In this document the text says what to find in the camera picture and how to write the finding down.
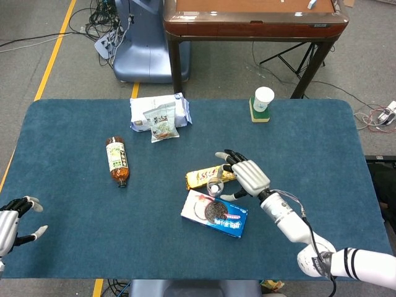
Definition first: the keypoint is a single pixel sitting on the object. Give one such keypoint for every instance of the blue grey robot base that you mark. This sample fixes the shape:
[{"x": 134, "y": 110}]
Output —
[{"x": 142, "y": 46}]

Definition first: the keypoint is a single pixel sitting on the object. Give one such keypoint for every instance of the white power adapter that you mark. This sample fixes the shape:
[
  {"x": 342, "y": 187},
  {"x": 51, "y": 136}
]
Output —
[{"x": 386, "y": 116}]

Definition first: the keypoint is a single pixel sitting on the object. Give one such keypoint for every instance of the grey blue robot body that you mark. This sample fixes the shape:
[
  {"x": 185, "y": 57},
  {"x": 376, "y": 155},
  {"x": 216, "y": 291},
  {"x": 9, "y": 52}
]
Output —
[{"x": 185, "y": 289}]

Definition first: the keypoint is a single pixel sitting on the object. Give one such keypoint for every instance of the small green snack packet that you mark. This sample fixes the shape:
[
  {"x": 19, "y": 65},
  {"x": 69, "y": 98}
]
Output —
[{"x": 161, "y": 125}]

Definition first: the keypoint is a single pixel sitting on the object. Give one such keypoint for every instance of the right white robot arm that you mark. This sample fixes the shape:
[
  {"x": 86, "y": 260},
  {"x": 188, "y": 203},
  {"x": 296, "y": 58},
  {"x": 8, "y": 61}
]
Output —
[{"x": 287, "y": 222}]

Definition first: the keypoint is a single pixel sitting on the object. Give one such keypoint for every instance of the white blue small item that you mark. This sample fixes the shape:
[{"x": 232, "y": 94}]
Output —
[{"x": 312, "y": 3}]

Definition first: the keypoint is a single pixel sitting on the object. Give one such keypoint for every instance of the white paper cup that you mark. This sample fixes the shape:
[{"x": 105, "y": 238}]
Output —
[{"x": 262, "y": 99}]

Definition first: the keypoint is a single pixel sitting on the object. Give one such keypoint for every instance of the black tripod stand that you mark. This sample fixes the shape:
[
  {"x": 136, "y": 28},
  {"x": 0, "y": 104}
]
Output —
[{"x": 290, "y": 63}]

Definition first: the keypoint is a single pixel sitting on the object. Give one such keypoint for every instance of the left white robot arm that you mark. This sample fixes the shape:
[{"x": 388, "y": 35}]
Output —
[{"x": 1, "y": 263}]

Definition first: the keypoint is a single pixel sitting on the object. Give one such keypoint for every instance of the yellow snack bar wrapper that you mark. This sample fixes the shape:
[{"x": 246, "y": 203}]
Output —
[{"x": 198, "y": 178}]

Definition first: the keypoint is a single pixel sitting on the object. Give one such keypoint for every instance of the blue felt table mat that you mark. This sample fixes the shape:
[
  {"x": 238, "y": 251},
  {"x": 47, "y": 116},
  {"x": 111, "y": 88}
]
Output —
[{"x": 77, "y": 222}]

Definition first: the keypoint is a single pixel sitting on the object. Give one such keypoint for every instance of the brown tea bottle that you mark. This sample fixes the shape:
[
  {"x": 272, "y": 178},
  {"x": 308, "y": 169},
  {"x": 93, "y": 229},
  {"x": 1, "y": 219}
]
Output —
[{"x": 117, "y": 157}]

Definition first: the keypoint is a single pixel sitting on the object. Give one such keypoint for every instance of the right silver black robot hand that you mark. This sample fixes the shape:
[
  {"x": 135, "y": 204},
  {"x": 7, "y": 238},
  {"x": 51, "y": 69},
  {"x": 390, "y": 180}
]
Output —
[{"x": 252, "y": 178}]

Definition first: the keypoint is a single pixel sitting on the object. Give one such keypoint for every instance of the white power strip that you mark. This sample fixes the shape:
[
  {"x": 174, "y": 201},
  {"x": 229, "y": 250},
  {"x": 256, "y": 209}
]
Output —
[{"x": 103, "y": 46}]

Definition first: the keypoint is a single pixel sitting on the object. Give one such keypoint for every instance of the large white snack bag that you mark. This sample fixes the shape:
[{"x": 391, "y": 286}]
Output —
[{"x": 139, "y": 111}]

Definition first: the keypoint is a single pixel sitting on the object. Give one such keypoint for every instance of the black box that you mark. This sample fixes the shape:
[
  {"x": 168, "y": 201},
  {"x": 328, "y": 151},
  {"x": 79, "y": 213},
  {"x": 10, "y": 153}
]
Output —
[{"x": 385, "y": 176}]

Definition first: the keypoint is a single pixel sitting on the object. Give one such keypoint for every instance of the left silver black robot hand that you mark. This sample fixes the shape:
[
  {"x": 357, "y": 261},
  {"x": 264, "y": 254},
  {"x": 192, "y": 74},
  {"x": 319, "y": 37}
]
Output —
[{"x": 6, "y": 226}]

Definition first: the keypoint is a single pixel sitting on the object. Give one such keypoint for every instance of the green yellow sponge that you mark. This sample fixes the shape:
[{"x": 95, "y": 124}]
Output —
[{"x": 260, "y": 117}]

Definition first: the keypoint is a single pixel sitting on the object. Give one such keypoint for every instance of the small clear glass cup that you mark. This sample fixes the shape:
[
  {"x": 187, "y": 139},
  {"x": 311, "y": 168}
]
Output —
[{"x": 210, "y": 192}]

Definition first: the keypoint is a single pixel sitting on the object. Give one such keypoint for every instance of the brown cardboard piece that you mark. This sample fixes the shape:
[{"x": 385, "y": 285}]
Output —
[{"x": 349, "y": 2}]

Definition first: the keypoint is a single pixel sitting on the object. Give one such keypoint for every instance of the brown wooden table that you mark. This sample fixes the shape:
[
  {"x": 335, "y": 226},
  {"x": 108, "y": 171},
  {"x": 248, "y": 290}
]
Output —
[{"x": 253, "y": 28}]

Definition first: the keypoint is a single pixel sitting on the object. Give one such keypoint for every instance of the yellow snack wrapper on floor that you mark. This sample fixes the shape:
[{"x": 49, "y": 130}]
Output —
[{"x": 272, "y": 285}]

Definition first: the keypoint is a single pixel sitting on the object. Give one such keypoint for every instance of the blue sandwich cookie box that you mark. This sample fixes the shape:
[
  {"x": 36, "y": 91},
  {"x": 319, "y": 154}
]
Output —
[{"x": 229, "y": 222}]

